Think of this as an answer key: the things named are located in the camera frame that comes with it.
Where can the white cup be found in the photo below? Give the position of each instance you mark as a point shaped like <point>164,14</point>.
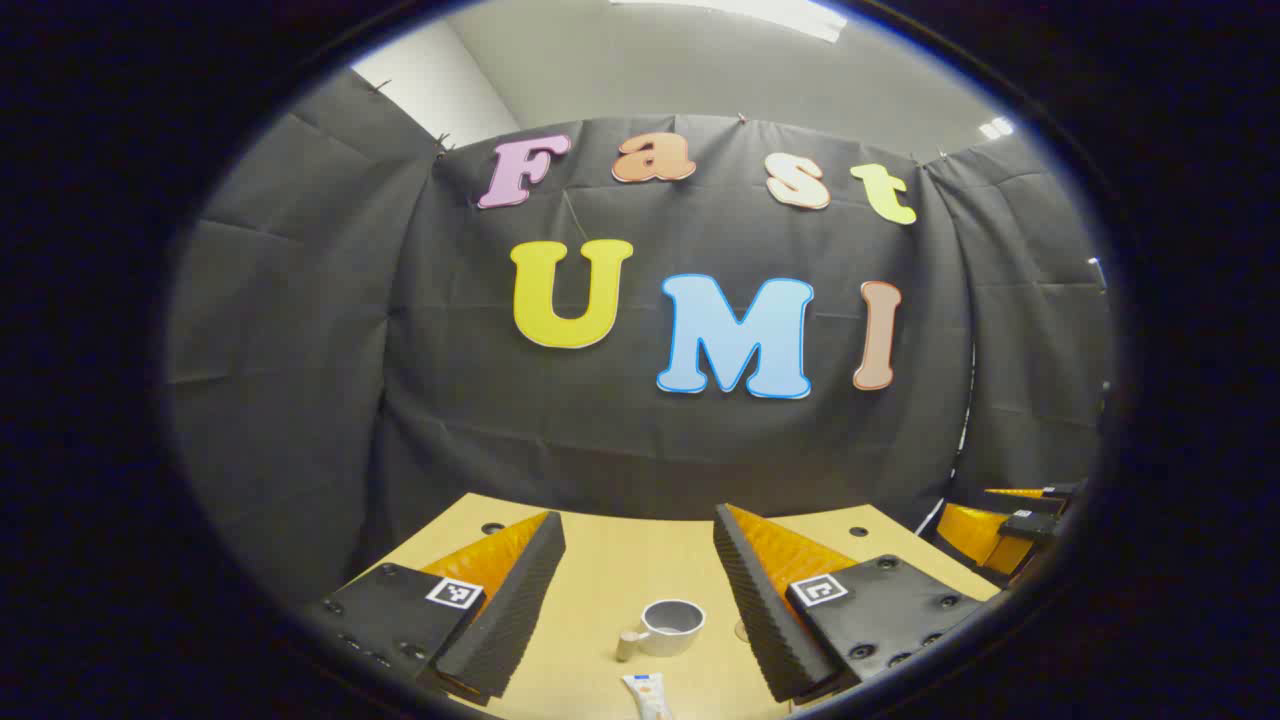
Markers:
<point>672,640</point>

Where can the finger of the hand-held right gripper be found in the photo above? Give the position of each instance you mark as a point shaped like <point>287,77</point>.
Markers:
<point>1030,492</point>
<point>975,535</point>

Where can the white toothpaste tube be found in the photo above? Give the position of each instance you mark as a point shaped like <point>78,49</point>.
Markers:
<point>648,695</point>

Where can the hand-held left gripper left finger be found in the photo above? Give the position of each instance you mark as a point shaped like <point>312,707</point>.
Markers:
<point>520,610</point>

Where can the light wooden desktop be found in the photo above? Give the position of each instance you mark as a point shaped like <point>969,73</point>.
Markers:
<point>620,570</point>

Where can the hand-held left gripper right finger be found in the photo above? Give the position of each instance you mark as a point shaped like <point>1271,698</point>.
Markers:
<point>755,610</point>

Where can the small ceiling light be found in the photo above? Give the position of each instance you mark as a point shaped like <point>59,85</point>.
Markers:
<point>997,127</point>

